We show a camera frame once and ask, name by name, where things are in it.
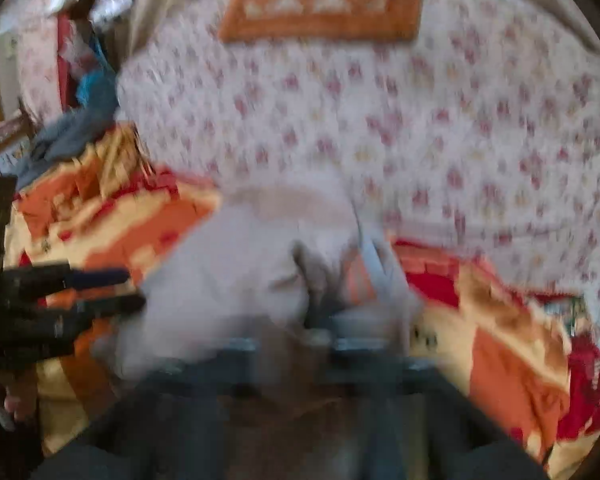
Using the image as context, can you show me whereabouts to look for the beige zip jacket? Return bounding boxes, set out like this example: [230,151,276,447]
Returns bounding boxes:
[92,169,426,480]

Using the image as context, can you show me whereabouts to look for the person left hand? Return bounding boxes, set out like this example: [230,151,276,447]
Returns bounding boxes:
[4,382,38,422]

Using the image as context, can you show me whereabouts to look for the orange yellow red blanket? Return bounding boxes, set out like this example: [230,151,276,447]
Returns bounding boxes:
[5,124,600,479]

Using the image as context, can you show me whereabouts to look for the grey striped garment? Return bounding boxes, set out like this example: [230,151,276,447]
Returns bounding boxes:
[14,74,118,191]

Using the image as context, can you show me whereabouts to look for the teal cloth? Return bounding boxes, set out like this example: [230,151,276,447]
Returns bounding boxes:
[76,68,107,107]

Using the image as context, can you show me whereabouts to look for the floral white quilt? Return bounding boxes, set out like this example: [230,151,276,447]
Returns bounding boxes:
[118,0,600,347]

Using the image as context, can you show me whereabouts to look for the clear plastic bag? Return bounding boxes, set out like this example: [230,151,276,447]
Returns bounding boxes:
[88,0,134,32]

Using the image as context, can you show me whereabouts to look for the orange checkered plush mat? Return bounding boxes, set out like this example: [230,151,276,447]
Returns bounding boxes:
[218,0,424,42]

